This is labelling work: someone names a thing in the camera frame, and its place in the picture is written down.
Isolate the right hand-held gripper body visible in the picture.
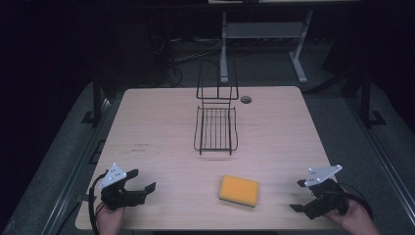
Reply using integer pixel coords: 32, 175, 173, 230
303, 164, 350, 220

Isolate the yellow sponge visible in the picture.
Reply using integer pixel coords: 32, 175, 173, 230
218, 174, 260, 209

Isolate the person's right hand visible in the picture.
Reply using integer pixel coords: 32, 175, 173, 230
322, 191, 382, 235

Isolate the person's left hand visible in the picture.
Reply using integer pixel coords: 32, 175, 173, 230
95, 201, 126, 235

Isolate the grey metal desk frame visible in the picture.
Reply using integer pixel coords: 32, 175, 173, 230
218, 9, 315, 85

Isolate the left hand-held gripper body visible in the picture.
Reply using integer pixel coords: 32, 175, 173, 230
98, 163, 147, 212

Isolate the black wire rack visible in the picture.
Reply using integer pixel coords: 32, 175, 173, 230
193, 58, 240, 157

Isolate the black metal stand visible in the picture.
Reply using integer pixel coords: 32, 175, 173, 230
80, 65, 112, 126
358, 70, 388, 129

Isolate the bundle of floor cables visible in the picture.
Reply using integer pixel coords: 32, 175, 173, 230
150, 34, 226, 88

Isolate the black cable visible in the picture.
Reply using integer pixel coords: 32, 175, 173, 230
339, 182, 375, 220
87, 170, 110, 235

